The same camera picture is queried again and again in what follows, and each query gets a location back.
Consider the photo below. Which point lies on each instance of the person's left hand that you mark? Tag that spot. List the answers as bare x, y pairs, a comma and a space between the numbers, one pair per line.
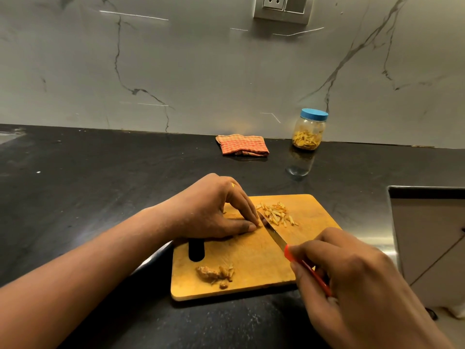
203, 210

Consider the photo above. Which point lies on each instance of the person's right hand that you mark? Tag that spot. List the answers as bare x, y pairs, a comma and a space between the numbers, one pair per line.
356, 290

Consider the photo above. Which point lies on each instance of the knobby ginger piece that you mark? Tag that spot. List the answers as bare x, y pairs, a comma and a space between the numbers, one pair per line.
207, 274

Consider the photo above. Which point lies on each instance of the chopped ginger strips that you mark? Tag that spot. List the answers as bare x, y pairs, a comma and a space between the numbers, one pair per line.
276, 214

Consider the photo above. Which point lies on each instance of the small round ginger end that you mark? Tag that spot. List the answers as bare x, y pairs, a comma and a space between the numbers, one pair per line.
223, 285

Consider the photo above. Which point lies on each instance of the blue-lidded plastic jar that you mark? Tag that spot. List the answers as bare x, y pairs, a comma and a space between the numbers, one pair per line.
309, 130

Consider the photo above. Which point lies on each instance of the person's left forearm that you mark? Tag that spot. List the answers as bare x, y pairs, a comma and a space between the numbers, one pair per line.
72, 283

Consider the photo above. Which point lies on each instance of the blue jar lid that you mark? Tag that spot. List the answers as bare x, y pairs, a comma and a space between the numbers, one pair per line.
314, 114

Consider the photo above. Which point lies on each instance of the wooden cutting board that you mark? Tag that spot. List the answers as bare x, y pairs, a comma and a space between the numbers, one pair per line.
254, 258

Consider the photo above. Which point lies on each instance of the orange checked cloth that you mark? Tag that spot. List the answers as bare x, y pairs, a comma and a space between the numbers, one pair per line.
242, 145

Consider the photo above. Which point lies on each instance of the beige cabinet door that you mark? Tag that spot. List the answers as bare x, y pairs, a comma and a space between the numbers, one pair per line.
428, 247

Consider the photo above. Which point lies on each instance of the steel sink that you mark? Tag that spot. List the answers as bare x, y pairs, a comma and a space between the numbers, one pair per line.
9, 136

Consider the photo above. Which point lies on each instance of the grey wall switch plate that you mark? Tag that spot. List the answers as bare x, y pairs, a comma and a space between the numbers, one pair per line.
283, 9

